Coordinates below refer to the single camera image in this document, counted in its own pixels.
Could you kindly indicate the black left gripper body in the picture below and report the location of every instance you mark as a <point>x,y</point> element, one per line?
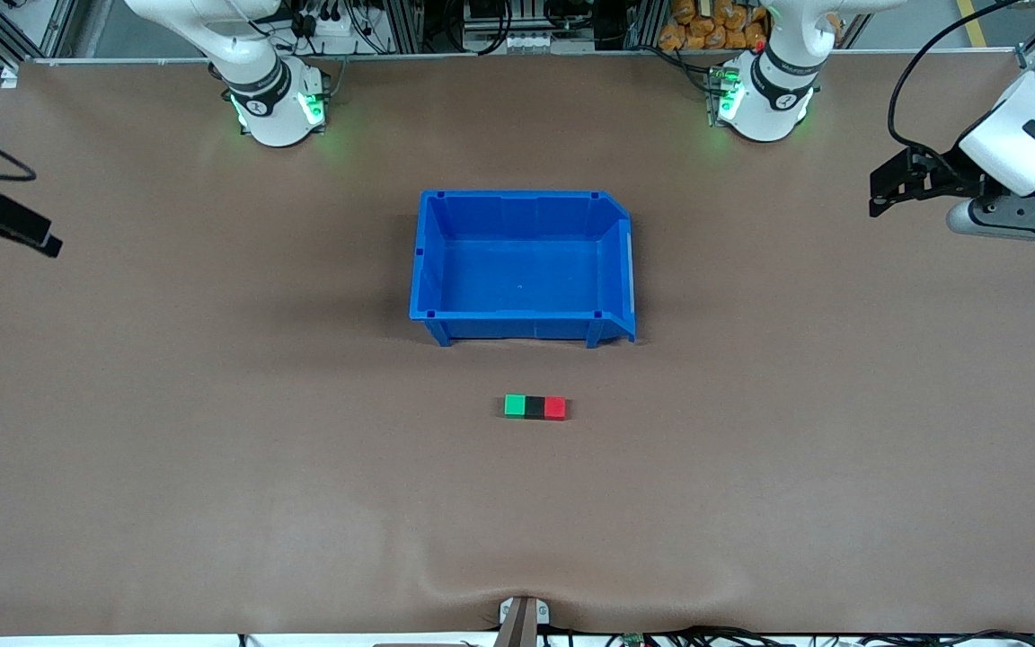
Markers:
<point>950,178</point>

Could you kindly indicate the red cube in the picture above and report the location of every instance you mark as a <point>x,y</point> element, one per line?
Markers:
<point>555,408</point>

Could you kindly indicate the green cube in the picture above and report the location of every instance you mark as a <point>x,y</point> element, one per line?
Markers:
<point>515,406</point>

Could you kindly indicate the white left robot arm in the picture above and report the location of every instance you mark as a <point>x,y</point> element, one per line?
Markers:
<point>1034,135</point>

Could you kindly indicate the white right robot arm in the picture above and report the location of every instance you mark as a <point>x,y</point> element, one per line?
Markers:
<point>266,99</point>

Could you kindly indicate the black cube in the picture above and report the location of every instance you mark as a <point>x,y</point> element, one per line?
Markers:
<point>535,406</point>

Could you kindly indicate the blue plastic storage bin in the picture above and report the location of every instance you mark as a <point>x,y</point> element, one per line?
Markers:
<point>522,270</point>

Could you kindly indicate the brown table mat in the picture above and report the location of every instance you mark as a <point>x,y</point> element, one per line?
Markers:
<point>302,503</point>

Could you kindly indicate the white power strip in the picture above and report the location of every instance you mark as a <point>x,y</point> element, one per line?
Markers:
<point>528,41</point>

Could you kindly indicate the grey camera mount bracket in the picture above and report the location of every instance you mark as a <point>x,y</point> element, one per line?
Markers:
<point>523,620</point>

